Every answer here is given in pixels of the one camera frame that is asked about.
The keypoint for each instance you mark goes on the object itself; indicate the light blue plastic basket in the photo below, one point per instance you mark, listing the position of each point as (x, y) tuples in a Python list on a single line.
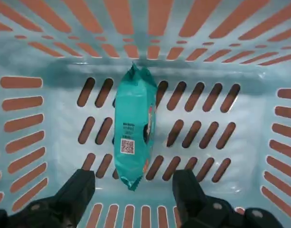
[(52, 71)]

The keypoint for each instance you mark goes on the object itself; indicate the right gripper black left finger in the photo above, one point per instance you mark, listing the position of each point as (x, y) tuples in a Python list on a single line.
[(71, 197)]

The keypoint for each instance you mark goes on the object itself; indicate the teal potato chips packet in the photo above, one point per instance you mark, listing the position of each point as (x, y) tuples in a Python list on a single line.
[(133, 118)]

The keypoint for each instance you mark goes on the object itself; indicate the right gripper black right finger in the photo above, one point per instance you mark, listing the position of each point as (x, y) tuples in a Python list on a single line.
[(190, 202)]

